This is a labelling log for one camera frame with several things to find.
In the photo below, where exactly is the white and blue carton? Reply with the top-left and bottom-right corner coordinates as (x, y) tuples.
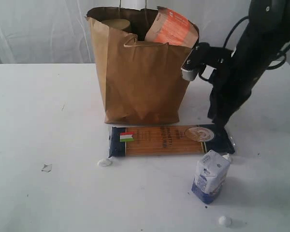
(191, 150), (231, 204)

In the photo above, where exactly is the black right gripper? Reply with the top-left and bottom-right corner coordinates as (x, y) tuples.
(207, 69), (251, 140)

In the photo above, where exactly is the small white crumpled scrap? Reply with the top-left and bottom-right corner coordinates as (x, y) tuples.
(97, 158), (113, 167)

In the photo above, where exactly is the clear plastic scrap on table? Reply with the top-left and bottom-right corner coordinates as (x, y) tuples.
(41, 164), (52, 173)

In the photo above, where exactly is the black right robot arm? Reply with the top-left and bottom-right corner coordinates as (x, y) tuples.
(208, 0), (290, 128)

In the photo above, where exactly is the brown pouch with orange label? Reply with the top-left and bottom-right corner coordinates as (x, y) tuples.
(145, 7), (199, 48)

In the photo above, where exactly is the brown paper shopping bag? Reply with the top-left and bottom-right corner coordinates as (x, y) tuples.
(87, 6), (191, 124)

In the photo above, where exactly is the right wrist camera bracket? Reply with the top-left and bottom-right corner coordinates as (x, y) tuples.
(181, 43), (232, 84)

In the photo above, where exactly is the white fabric backdrop curtain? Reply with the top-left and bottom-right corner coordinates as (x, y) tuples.
(0, 0), (250, 63)

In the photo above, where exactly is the nut jar with gold lid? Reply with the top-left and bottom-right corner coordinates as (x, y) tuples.
(102, 19), (132, 33)

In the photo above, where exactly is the spaghetti packet dark blue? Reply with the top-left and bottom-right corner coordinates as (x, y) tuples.
(109, 124), (235, 158)

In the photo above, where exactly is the white scrap near front edge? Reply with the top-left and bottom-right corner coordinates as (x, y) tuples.
(218, 216), (232, 227)

